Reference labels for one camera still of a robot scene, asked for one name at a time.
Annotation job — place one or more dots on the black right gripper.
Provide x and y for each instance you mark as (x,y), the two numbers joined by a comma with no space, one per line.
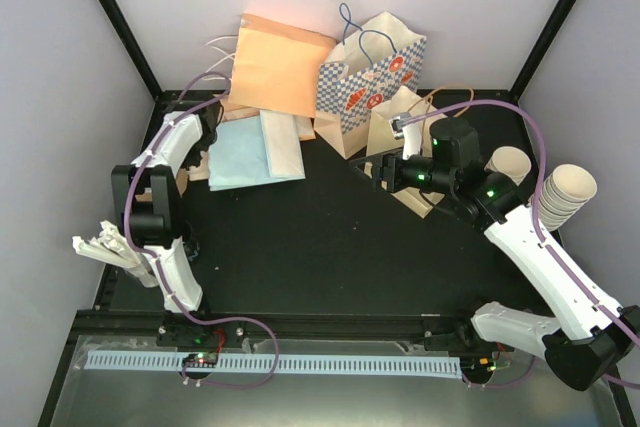
(388,163)

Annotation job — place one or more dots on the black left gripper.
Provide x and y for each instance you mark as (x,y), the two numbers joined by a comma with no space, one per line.
(194,161)

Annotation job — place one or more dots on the beige kraft paper bag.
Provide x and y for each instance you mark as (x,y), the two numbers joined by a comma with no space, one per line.
(381,137)

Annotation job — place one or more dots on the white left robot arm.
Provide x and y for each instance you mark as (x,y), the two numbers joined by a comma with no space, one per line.
(148,204)

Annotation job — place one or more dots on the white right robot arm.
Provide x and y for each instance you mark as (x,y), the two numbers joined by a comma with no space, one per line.
(588,331)

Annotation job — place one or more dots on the flat brown paper bags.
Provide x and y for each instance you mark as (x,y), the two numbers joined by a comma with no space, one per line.
(300,129)

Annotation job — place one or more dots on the light blue paper bag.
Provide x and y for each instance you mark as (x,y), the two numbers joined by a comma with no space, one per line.
(255,151)

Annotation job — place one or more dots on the orange paper bag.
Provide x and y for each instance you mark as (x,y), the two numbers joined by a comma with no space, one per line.
(276,66)

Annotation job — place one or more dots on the blue checkered paper bag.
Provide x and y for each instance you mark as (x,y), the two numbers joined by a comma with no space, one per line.
(366,68)

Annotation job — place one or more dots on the short white cup stack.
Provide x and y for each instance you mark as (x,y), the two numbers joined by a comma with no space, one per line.
(510,161)

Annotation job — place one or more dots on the tall white cup stack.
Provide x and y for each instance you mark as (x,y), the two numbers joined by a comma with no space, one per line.
(564,192)

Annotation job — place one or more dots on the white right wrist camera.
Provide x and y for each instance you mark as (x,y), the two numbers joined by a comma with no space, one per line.
(404,128)

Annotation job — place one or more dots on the black frame post left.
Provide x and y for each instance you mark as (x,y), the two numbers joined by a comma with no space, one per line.
(123,31)

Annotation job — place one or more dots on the black frame post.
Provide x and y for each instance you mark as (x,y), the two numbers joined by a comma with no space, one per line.
(544,41)
(123,31)

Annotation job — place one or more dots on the light blue cable duct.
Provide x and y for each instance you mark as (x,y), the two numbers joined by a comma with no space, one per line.
(291,364)

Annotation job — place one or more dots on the black frame post right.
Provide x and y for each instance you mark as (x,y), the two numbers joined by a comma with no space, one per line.
(544,41)

